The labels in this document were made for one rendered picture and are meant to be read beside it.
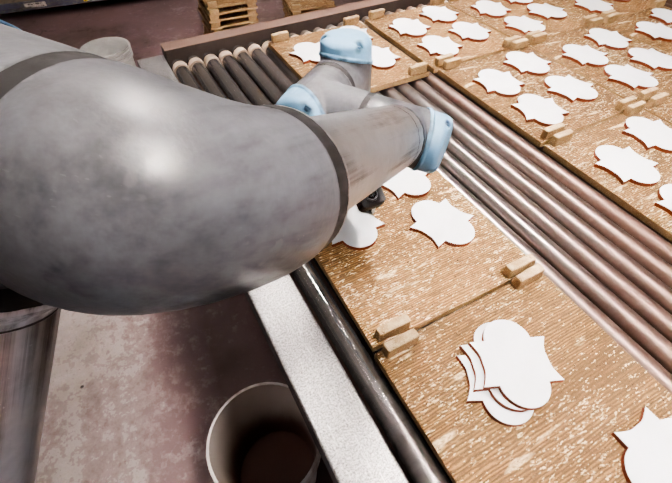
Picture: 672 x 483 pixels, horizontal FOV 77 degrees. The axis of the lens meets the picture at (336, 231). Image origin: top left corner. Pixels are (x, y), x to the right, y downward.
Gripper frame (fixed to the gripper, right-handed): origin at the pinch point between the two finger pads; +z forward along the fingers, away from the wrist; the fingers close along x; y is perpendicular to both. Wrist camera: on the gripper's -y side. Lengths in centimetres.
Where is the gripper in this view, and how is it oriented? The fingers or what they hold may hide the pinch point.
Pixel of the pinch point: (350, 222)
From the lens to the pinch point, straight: 82.9
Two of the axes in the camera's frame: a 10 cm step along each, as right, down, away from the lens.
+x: -8.9, 3.4, -3.1
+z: 0.1, 6.9, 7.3
